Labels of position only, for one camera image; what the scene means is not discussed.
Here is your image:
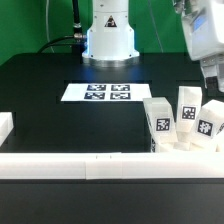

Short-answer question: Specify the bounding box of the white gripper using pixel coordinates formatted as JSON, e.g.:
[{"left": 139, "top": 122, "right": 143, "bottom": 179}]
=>
[{"left": 173, "top": 0, "right": 224, "bottom": 92}]

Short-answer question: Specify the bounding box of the white front fence bar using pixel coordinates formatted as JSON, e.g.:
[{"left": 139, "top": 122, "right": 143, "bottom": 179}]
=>
[{"left": 0, "top": 152, "right": 224, "bottom": 180}]

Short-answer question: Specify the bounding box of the white fence bar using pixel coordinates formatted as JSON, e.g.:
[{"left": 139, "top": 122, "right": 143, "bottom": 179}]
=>
[
  {"left": 0, "top": 152, "right": 224, "bottom": 180},
  {"left": 0, "top": 112, "right": 14, "bottom": 146}
]

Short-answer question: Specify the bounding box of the white marker sheet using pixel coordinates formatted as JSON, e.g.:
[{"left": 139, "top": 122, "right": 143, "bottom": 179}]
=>
[{"left": 61, "top": 83, "right": 151, "bottom": 102}]

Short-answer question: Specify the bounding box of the white left fence bar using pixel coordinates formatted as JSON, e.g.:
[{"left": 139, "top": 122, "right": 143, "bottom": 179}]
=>
[{"left": 0, "top": 112, "right": 14, "bottom": 146}]

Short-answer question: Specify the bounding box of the black cable with connector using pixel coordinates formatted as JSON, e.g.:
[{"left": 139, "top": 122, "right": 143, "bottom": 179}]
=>
[{"left": 36, "top": 0, "right": 88, "bottom": 54}]

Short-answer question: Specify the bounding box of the thin white cable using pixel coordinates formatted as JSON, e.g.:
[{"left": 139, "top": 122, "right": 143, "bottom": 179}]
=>
[{"left": 45, "top": 0, "right": 55, "bottom": 54}]

